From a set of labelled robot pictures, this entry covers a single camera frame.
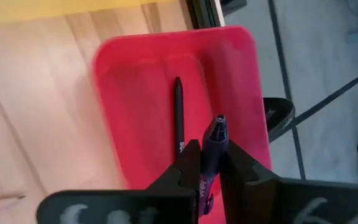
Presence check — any black rounded object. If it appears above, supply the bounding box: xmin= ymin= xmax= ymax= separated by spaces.
xmin=262 ymin=96 xmax=296 ymax=143

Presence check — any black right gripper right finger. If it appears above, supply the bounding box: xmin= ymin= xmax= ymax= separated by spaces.
xmin=218 ymin=139 xmax=358 ymax=224

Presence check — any black aluminium table frame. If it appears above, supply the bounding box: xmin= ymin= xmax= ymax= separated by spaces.
xmin=184 ymin=0 xmax=227 ymax=31

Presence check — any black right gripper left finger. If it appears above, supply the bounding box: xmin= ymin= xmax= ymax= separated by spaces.
xmin=35 ymin=139 xmax=201 ymax=224

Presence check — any pink plastic bin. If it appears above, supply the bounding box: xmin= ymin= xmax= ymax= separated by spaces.
xmin=91 ymin=26 xmax=273 ymax=224

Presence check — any black pen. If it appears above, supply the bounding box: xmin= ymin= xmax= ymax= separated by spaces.
xmin=173 ymin=76 xmax=186 ymax=158

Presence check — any purple pen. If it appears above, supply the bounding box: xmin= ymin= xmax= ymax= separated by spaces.
xmin=197 ymin=114 xmax=230 ymax=218

